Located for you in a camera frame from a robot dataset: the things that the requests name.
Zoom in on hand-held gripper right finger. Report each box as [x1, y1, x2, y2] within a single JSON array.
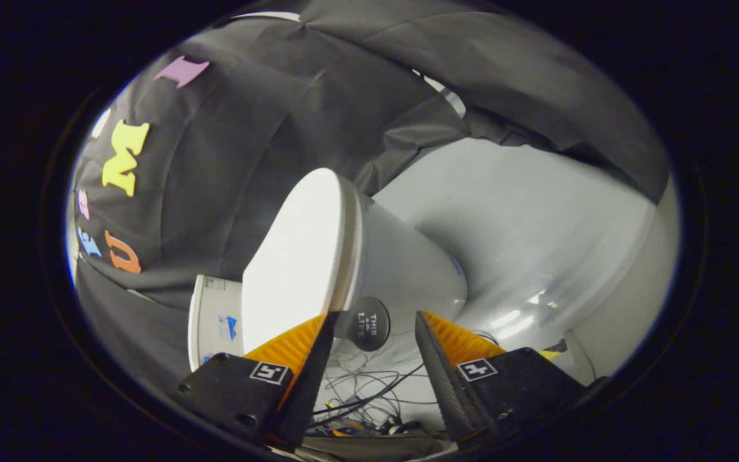
[[414, 310, 607, 447]]

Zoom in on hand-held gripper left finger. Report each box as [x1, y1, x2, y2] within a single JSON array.
[[174, 312, 341, 450]]

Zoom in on dark round lid handle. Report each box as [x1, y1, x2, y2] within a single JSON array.
[[334, 296, 391, 352]]

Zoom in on black backdrop cloth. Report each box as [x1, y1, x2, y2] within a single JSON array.
[[68, 10, 672, 386]]

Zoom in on thin black cables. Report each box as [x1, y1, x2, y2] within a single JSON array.
[[309, 346, 447, 437]]

